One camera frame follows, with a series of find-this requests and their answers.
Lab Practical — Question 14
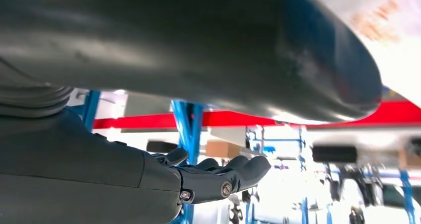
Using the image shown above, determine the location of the blue steel shelf rack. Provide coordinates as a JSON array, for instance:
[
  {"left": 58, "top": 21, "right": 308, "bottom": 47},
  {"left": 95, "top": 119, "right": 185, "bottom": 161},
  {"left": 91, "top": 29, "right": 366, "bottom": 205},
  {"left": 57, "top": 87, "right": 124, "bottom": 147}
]
[
  {"left": 324, "top": 168, "right": 416, "bottom": 224},
  {"left": 245, "top": 126, "right": 308, "bottom": 224},
  {"left": 170, "top": 99, "right": 205, "bottom": 224},
  {"left": 67, "top": 89, "right": 102, "bottom": 133}
]

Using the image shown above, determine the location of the black hard case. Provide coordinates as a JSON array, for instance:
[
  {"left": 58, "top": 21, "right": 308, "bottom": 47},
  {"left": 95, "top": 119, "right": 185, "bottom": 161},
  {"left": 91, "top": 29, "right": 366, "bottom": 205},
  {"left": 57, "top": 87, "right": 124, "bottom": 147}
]
[
  {"left": 146, "top": 140, "right": 179, "bottom": 154},
  {"left": 311, "top": 145, "right": 359, "bottom": 164}
]

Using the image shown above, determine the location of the red barrier tape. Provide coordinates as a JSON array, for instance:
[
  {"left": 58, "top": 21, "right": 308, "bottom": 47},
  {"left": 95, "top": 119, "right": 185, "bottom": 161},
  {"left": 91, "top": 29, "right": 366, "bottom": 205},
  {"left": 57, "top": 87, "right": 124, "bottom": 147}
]
[{"left": 92, "top": 99, "right": 421, "bottom": 130}]

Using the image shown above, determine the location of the white table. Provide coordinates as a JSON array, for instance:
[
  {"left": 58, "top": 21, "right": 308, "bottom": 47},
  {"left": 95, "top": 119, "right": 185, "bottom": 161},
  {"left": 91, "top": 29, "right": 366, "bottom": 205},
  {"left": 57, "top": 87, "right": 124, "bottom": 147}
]
[{"left": 306, "top": 130, "right": 421, "bottom": 151}]

